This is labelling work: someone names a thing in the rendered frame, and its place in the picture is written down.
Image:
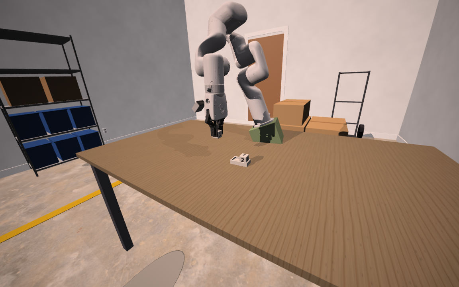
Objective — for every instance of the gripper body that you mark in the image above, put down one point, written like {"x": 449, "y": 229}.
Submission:
{"x": 217, "y": 105}

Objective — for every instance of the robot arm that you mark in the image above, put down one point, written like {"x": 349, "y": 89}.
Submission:
{"x": 213, "y": 66}

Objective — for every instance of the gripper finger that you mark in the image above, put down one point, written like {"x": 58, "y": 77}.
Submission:
{"x": 213, "y": 128}
{"x": 220, "y": 124}

